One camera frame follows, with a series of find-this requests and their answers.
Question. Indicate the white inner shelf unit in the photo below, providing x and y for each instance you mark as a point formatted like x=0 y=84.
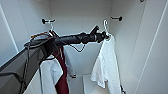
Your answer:
x=88 y=83

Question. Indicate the white wardrobe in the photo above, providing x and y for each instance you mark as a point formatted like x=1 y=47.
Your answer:
x=83 y=16

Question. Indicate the red and white jacket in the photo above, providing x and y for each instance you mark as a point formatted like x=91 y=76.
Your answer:
x=61 y=80

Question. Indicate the black wardrobe hook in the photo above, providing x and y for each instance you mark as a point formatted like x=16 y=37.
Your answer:
x=117 y=18
x=46 y=21

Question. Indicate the white shirt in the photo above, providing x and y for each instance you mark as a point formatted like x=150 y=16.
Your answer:
x=108 y=66

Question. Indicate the white hanger with shirt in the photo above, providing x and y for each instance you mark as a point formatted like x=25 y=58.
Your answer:
x=106 y=26

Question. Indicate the orange tag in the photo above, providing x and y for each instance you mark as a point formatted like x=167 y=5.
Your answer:
x=38 y=34

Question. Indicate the white hanger with jacket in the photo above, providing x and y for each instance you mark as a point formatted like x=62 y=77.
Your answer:
x=52 y=27

